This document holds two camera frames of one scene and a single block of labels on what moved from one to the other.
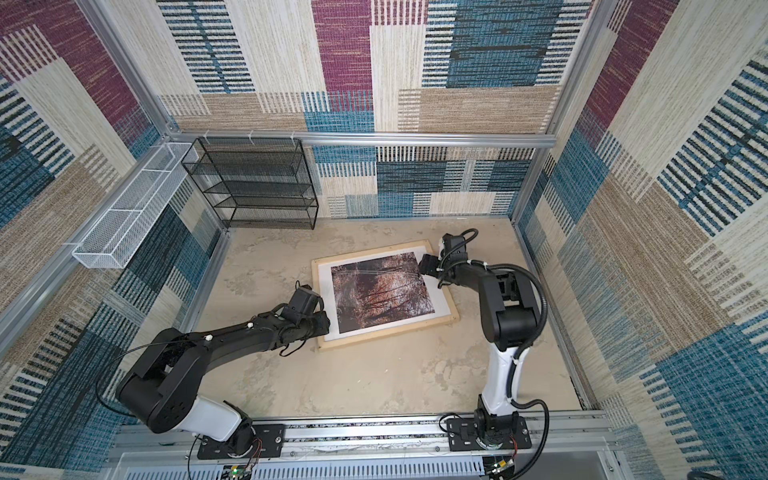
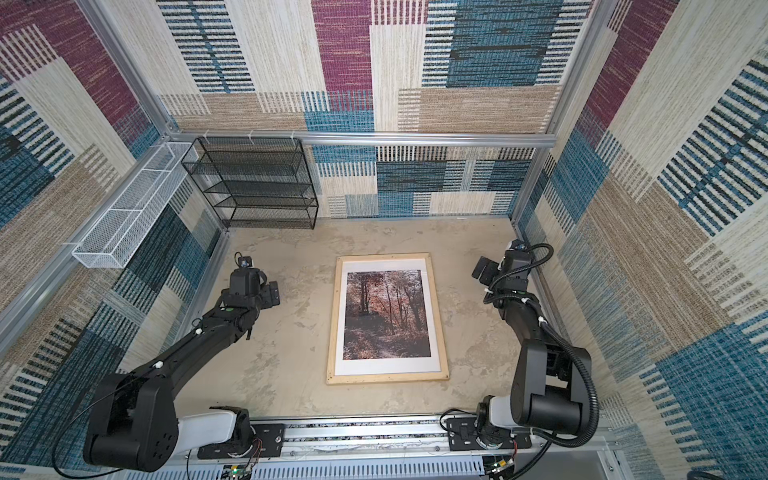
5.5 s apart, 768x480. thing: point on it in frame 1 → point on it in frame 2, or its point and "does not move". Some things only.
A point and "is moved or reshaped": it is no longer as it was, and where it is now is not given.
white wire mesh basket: x=115 y=240 does not move
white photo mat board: x=432 y=283 → x=400 y=365
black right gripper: x=426 y=265 → x=491 y=267
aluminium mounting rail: x=561 y=450 does not move
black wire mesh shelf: x=255 y=183 does not move
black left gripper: x=324 y=322 → x=268 y=294
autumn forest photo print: x=379 y=291 is moved or reshaped
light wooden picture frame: x=315 y=282 → x=443 y=374
